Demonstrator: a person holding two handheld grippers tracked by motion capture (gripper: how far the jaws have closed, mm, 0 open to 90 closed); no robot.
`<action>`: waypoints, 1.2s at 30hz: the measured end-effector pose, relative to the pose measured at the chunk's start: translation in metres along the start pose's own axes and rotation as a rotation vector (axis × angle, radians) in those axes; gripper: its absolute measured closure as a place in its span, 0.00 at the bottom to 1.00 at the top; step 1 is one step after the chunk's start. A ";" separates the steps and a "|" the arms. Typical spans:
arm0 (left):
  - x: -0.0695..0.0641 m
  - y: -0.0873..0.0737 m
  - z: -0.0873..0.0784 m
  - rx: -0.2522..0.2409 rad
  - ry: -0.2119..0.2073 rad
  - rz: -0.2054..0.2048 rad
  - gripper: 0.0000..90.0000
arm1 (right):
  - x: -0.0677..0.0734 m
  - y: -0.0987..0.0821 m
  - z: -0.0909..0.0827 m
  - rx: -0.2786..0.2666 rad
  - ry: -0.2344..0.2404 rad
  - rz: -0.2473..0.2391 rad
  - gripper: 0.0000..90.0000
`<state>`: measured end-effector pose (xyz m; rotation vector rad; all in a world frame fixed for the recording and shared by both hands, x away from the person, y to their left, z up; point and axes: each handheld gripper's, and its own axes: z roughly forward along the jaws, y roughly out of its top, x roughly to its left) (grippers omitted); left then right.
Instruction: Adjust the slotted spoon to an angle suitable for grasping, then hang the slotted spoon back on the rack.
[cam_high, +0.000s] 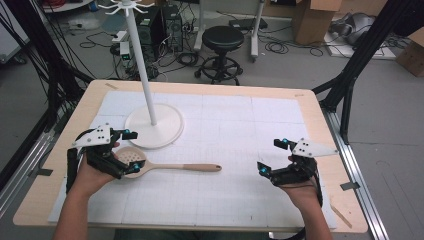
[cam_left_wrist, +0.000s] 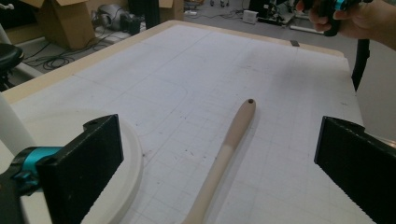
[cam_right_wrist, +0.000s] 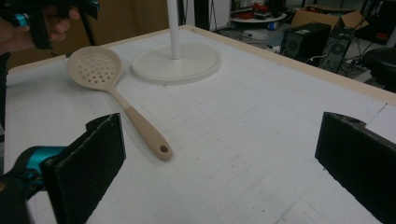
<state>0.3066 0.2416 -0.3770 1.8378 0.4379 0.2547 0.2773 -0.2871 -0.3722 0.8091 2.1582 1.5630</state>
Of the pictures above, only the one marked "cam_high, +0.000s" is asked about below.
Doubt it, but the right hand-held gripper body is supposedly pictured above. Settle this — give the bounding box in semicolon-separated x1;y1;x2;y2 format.
270;137;339;186

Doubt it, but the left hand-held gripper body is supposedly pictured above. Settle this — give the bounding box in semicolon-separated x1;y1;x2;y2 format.
72;123;130;180

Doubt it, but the wooden slotted spoon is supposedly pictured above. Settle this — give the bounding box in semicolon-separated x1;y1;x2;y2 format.
114;145;223;179

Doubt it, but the person's left hand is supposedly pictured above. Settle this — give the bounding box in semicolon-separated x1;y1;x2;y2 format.
72;141;121;198

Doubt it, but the person's right hand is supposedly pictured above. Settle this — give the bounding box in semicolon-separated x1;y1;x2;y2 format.
279;155;322;210

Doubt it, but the white hanging rack stand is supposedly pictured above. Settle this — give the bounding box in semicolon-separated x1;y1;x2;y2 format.
98;0;185;150

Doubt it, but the wooden table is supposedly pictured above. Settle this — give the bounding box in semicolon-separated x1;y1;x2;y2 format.
13;79;369;234

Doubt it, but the black tape piece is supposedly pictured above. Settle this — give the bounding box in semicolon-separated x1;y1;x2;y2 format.
339;181;361;192
35;167;54;178

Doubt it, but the white grid mat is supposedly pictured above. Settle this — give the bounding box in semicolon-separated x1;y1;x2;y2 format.
48;90;338;231

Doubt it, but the thin wooden stick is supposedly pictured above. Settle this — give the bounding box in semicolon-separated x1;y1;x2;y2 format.
329;203;353;230

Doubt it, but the small white box device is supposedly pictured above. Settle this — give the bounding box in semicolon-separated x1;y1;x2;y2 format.
119;41;133;63

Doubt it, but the white power strip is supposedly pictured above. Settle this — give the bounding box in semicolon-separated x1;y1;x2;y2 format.
111;30;130;44

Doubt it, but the black computer tower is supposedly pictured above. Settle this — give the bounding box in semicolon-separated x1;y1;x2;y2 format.
134;4;185;62

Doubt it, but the black round stool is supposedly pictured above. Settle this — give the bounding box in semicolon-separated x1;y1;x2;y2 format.
194;25;246;86

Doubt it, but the large cardboard box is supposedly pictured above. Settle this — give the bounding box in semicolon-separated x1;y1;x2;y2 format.
290;0;343;46

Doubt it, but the black flat device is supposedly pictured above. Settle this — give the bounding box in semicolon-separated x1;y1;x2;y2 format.
228;17;269;31

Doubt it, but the small cardboard box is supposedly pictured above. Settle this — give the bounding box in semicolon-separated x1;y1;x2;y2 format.
395;27;424;78

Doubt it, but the black wrist strap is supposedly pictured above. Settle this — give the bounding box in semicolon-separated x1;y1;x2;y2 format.
65;147;80;195

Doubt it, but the aluminium rail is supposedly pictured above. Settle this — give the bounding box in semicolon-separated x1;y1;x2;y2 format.
0;106;68;219
322;108;390;240

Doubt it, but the black metal frame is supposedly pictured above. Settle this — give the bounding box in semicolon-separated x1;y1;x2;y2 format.
312;0;424;145
0;0;94;193

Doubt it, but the coiled black floor cable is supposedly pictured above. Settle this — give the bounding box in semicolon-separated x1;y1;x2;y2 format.
264;39;290;55

